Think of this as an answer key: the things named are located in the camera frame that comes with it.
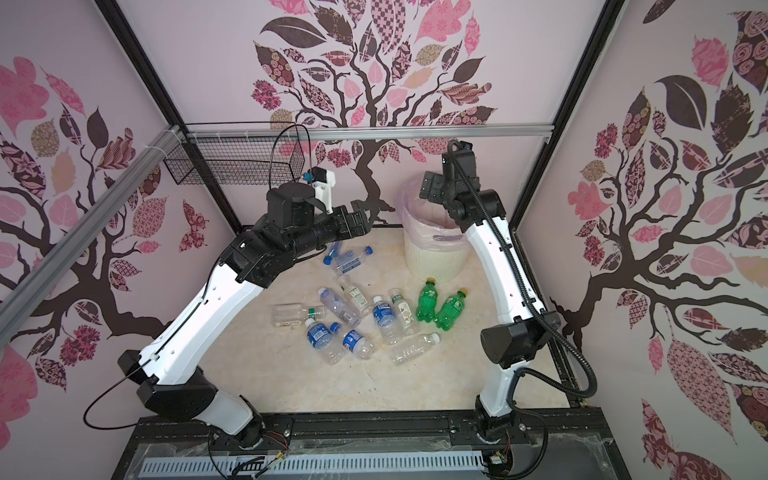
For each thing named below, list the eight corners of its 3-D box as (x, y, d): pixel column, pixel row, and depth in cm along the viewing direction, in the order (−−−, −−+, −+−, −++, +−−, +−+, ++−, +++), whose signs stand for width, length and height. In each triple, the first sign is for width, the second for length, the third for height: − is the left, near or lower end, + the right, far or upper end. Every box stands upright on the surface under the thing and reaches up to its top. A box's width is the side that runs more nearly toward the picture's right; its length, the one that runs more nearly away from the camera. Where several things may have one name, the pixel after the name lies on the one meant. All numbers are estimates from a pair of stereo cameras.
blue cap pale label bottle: (336, 269, 108) (334, 261, 104) (363, 247, 115) (362, 238, 111) (346, 277, 106) (344, 268, 102) (373, 254, 113) (372, 245, 109)
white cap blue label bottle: (299, 333, 92) (295, 326, 88) (316, 320, 95) (312, 312, 91) (332, 369, 85) (329, 363, 81) (348, 353, 88) (346, 346, 84)
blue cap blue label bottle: (326, 338, 91) (323, 331, 87) (336, 325, 94) (334, 318, 90) (369, 364, 86) (367, 357, 82) (378, 349, 89) (377, 342, 85)
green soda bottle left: (413, 321, 95) (414, 315, 91) (421, 280, 105) (422, 273, 101) (433, 325, 94) (434, 319, 90) (439, 284, 104) (441, 277, 100)
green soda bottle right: (433, 324, 94) (434, 317, 90) (453, 290, 102) (455, 283, 98) (449, 333, 92) (451, 327, 88) (468, 298, 100) (471, 291, 96)
